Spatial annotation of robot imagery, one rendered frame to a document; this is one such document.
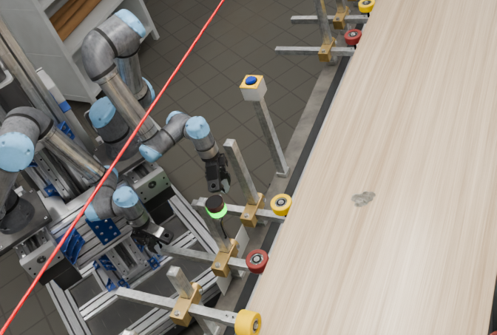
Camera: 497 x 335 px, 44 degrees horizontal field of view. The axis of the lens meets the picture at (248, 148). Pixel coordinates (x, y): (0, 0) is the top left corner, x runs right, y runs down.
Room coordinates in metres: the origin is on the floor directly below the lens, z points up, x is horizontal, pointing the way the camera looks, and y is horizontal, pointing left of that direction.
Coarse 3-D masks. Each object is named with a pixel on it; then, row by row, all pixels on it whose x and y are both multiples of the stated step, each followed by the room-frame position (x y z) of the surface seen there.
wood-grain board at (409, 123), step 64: (384, 0) 2.47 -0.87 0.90; (448, 0) 2.28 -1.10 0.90; (384, 64) 2.02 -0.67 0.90; (448, 64) 1.87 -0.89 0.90; (384, 128) 1.66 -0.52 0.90; (448, 128) 1.54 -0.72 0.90; (320, 192) 1.48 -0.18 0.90; (384, 192) 1.37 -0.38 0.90; (448, 192) 1.27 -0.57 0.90; (320, 256) 1.22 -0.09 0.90; (384, 256) 1.13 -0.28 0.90; (448, 256) 1.04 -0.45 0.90; (320, 320) 1.00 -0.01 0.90; (384, 320) 0.92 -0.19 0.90; (448, 320) 0.85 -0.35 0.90
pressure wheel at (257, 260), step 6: (252, 252) 1.33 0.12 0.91; (258, 252) 1.32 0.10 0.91; (264, 252) 1.31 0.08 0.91; (246, 258) 1.32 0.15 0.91; (252, 258) 1.31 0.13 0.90; (258, 258) 1.30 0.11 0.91; (264, 258) 1.29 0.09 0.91; (246, 264) 1.30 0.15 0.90; (252, 264) 1.29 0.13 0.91; (258, 264) 1.28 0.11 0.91; (264, 264) 1.27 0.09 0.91; (252, 270) 1.27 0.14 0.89; (258, 270) 1.26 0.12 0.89
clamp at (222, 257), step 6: (234, 240) 1.45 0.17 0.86; (234, 246) 1.42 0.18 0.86; (222, 252) 1.41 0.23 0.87; (234, 252) 1.41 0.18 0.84; (216, 258) 1.40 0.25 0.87; (222, 258) 1.39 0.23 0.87; (228, 258) 1.38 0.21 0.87; (222, 264) 1.36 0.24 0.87; (216, 270) 1.35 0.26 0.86; (222, 270) 1.34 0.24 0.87; (228, 270) 1.36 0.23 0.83; (222, 276) 1.35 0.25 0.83
